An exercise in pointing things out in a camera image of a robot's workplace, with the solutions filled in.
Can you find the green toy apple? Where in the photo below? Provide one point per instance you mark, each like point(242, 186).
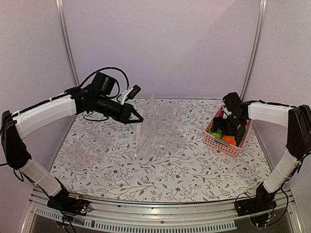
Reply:
point(217, 134)

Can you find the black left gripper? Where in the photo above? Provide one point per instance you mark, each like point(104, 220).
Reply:
point(125, 113)

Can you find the floral patterned table mat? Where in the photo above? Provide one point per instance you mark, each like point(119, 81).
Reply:
point(197, 172)

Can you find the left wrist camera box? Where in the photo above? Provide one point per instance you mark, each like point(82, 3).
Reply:
point(134, 91)

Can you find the pink perforated plastic basket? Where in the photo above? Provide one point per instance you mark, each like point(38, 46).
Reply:
point(216, 143)

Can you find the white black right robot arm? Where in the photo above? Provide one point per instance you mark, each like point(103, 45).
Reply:
point(287, 144)

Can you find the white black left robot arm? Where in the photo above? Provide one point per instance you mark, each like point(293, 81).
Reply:
point(85, 98)

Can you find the orange toy fruit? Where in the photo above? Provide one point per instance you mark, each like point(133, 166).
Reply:
point(228, 140)

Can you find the dark green toy cucumber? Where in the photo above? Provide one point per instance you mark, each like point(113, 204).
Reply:
point(240, 135)

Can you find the aluminium front frame rail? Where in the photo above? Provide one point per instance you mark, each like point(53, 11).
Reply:
point(121, 216)

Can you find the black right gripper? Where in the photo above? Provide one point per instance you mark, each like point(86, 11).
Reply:
point(217, 124)

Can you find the clear zip top bag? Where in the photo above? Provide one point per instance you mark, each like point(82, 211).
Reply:
point(160, 133)

